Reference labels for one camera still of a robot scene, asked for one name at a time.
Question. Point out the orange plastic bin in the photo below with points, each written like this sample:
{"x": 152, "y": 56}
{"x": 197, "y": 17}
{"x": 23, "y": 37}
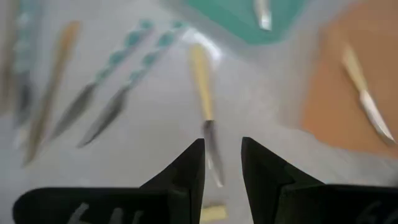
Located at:
{"x": 326, "y": 93}

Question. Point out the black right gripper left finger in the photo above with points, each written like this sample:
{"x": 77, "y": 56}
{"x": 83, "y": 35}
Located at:
{"x": 174, "y": 199}

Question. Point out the green striped straw bottom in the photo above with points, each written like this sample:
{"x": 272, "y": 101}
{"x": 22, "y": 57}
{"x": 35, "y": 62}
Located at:
{"x": 136, "y": 71}

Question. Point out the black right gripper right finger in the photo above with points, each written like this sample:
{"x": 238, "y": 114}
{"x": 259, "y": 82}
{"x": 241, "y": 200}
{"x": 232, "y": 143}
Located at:
{"x": 270, "y": 193}

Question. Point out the teal plastic bin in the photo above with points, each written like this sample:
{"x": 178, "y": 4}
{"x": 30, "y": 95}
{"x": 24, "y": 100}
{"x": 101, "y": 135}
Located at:
{"x": 224, "y": 15}

